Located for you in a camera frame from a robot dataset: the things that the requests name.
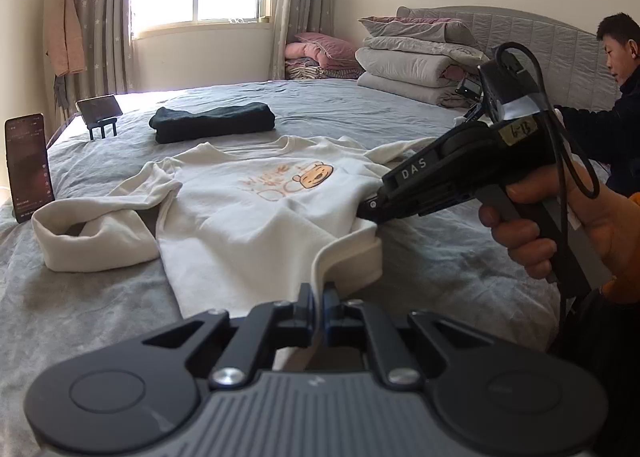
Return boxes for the white Winnie sweatshirt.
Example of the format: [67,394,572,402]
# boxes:
[32,136,425,317]

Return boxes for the person's right hand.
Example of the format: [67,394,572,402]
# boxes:
[477,156,640,305]

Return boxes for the seated person in black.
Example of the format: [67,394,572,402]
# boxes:
[556,13,640,197]

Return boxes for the grey quilted headboard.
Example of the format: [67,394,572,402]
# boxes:
[396,6,620,111]

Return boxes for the grey bed sheet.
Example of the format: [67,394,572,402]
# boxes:
[0,78,612,457]

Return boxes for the folded grey quilt stack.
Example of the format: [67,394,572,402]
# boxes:
[355,6,489,109]

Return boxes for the pink pillow pile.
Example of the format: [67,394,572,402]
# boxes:
[284,32,363,80]

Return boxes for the folded black garment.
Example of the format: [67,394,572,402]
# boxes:
[149,102,276,144]

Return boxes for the blue phone stand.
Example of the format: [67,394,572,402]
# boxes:
[87,117,118,140]

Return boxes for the upright smartphone playing video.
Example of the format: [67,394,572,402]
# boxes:
[4,113,54,224]

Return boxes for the landscape phone on stand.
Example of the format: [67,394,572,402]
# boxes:
[76,95,122,128]

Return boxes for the hanging pink jacket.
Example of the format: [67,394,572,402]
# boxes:
[46,0,86,78]

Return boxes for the left grey star curtain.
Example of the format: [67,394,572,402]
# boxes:
[65,0,134,104]

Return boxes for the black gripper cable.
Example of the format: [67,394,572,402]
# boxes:
[491,41,601,333]

